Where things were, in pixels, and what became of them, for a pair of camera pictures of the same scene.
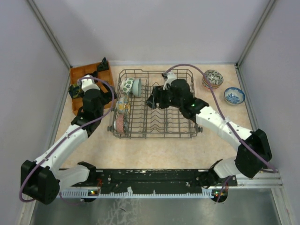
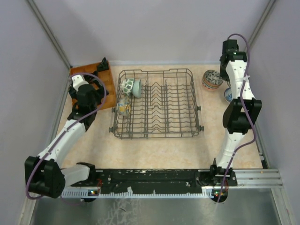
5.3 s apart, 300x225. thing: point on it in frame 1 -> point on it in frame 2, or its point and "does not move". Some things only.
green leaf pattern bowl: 125,85 does not move
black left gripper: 108,95 -> 100,92
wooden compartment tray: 102,77 does not move
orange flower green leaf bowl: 207,86 does not move
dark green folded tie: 104,65 does not move
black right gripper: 157,97 -> 223,76
